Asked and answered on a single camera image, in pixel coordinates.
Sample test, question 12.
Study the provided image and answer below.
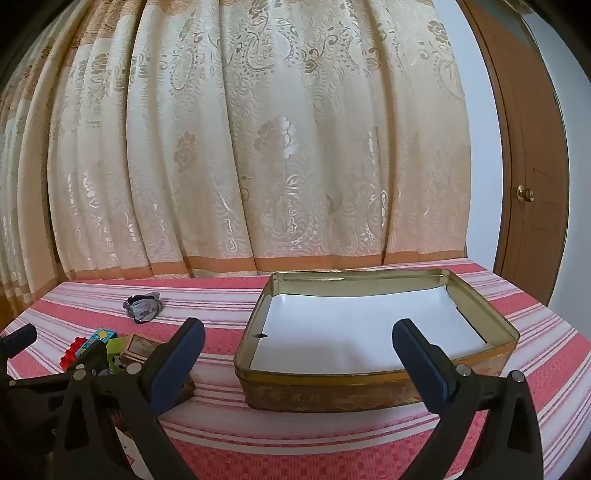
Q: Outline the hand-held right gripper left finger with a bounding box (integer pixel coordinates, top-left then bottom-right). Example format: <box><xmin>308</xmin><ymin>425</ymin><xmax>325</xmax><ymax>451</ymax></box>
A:
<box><xmin>51</xmin><ymin>316</ymin><xmax>207</xmax><ymax>480</ymax></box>

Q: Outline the brown wooden door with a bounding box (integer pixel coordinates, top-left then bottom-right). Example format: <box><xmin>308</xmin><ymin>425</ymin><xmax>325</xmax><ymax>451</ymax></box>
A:
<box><xmin>462</xmin><ymin>0</ymin><xmax>571</xmax><ymax>308</ymax></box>

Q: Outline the cream floral curtain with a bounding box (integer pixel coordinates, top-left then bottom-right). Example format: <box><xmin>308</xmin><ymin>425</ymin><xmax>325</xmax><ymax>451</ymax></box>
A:
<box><xmin>0</xmin><ymin>0</ymin><xmax>472</xmax><ymax>308</ymax></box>

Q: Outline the green printed small box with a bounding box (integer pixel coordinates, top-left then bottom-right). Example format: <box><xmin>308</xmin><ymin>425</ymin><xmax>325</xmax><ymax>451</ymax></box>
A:
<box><xmin>104</xmin><ymin>337</ymin><xmax>134</xmax><ymax>372</ymax></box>

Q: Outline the small brown wooden box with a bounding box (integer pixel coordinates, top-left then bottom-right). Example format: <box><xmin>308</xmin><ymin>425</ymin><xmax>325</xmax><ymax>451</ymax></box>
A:
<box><xmin>122</xmin><ymin>333</ymin><xmax>197</xmax><ymax>402</ymax></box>

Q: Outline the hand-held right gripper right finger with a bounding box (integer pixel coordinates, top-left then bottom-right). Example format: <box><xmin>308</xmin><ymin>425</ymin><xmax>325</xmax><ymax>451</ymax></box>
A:
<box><xmin>392</xmin><ymin>318</ymin><xmax>541</xmax><ymax>480</ymax></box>

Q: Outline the pink striped blanket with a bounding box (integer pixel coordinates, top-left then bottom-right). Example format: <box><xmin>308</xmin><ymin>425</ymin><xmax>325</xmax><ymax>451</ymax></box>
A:
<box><xmin>0</xmin><ymin>258</ymin><xmax>591</xmax><ymax>480</ymax></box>

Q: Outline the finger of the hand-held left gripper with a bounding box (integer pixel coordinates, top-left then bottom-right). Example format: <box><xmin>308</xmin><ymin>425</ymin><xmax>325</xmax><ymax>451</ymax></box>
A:
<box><xmin>7</xmin><ymin>342</ymin><xmax>109</xmax><ymax>393</ymax></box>
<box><xmin>0</xmin><ymin>323</ymin><xmax>38</xmax><ymax>360</ymax></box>

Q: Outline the blue printed toy block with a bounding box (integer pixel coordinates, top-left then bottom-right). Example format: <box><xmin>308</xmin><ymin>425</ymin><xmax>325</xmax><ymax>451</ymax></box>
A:
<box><xmin>76</xmin><ymin>329</ymin><xmax>118</xmax><ymax>358</ymax></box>

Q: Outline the golden tin box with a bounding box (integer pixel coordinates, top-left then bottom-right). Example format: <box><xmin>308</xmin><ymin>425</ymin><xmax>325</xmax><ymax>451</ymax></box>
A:
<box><xmin>233</xmin><ymin>269</ymin><xmax>521</xmax><ymax>414</ymax></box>

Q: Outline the red toy brick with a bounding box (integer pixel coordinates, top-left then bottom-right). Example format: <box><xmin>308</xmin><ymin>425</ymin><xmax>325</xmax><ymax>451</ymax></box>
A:
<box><xmin>59</xmin><ymin>337</ymin><xmax>88</xmax><ymax>370</ymax></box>

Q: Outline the white paper liner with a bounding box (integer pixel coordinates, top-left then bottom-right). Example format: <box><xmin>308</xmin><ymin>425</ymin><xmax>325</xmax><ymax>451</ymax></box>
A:
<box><xmin>249</xmin><ymin>287</ymin><xmax>490</xmax><ymax>372</ymax></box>

